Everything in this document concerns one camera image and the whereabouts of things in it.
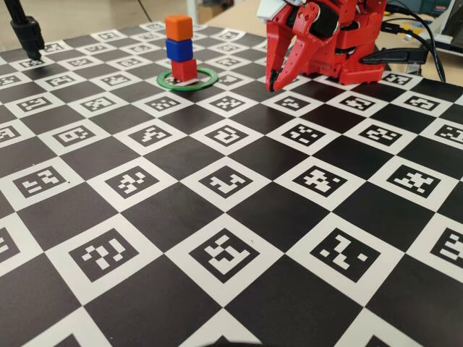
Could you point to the white furniture leg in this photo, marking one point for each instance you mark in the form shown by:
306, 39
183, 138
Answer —
191, 12

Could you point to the blue cube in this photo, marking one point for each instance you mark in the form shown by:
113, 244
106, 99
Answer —
179, 49

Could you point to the black tripod leg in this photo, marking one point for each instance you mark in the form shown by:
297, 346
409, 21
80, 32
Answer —
29, 34

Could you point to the black usb plug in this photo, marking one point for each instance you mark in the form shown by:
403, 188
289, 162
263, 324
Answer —
396, 28

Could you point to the green tool case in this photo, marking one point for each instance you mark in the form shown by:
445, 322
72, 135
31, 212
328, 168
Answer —
430, 5

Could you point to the red perforated robot base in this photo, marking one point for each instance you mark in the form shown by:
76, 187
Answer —
361, 72

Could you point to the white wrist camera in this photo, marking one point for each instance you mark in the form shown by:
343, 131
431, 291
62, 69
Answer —
269, 9

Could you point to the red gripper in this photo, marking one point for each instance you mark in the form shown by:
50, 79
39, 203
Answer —
281, 32

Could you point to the red cube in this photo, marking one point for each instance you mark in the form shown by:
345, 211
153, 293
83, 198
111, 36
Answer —
184, 69

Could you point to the black power plug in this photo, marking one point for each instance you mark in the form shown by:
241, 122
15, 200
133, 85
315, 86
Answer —
394, 56

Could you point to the black white ArUco checkerboard mat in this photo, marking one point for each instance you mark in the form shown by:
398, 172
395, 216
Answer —
253, 217

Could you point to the cardboard box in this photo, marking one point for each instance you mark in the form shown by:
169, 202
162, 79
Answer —
208, 12

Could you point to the grey laptop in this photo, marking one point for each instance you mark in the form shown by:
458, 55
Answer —
452, 29

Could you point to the orange cube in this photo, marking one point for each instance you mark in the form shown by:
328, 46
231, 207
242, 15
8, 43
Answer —
179, 27

